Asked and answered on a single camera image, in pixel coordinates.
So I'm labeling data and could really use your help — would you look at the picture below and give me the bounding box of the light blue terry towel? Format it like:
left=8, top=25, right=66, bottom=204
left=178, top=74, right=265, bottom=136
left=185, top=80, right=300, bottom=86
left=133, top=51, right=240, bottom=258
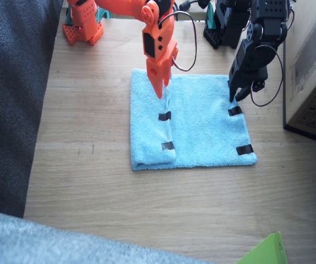
left=130, top=68, right=258, bottom=172

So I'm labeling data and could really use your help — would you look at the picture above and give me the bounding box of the brown cardboard box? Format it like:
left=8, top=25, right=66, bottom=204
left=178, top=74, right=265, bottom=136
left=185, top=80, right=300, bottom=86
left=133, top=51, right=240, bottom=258
left=282, top=0, right=316, bottom=141

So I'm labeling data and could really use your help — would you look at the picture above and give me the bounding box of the red white black servo cable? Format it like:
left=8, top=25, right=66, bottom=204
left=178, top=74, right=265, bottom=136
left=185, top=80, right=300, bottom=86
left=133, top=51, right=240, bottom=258
left=250, top=43, right=285, bottom=107
left=157, top=11, right=198, bottom=72

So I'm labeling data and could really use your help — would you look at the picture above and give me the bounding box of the black power cable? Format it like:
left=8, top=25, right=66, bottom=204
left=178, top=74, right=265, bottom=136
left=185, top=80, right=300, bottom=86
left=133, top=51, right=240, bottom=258
left=177, top=0, right=213, bottom=10

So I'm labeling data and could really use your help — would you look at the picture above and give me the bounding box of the green acrylic bracket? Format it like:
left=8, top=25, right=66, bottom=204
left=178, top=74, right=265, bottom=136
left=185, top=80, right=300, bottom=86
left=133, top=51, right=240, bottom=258
left=235, top=230, right=289, bottom=264

